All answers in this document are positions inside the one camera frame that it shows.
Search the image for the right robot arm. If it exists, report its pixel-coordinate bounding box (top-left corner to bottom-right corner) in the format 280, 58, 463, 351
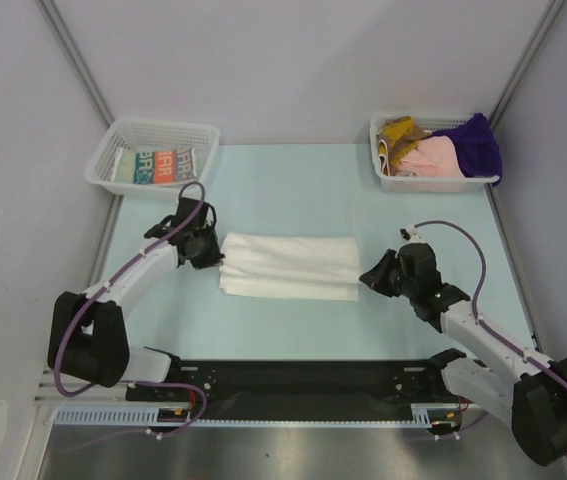
359, 242, 567, 466

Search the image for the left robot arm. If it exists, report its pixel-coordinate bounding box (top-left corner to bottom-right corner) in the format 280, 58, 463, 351
47, 197, 224, 400

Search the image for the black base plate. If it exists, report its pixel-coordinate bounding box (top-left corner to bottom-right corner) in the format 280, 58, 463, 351
125, 358, 469, 415

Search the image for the colourful rabbit print towel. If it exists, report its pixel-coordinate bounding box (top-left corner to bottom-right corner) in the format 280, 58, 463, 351
109, 147, 198, 187

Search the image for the right aluminium corner post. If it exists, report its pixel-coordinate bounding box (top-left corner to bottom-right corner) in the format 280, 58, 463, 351
489, 0, 567, 131

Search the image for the left aluminium corner post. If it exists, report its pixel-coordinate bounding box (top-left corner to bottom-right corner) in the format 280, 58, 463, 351
34, 0, 114, 128

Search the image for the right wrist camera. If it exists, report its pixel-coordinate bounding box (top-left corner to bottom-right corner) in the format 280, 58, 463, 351
400, 225, 427, 246

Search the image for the white towel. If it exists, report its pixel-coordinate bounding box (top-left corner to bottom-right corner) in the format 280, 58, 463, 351
219, 232, 362, 302

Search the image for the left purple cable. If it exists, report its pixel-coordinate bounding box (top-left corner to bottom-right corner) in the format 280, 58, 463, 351
52, 181, 209, 451

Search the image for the aluminium corner post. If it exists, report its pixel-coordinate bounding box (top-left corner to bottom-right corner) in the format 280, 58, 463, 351
34, 0, 114, 128
489, 0, 567, 131

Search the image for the empty white plastic basket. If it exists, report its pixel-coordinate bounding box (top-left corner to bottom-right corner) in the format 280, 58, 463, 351
85, 117, 220, 200

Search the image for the pink towel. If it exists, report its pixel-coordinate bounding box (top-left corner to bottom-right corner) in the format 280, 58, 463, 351
393, 136, 465, 179

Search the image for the purple towel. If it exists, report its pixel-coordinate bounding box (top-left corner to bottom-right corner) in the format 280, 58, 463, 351
432, 113, 503, 186

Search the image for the white basket with towels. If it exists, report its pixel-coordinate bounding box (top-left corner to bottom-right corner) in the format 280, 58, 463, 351
369, 112, 500, 193

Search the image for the yellow patterned towel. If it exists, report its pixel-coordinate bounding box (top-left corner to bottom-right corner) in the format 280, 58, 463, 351
376, 116, 431, 176

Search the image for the grey cable duct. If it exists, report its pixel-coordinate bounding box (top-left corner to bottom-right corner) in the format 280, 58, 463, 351
54, 404, 460, 430

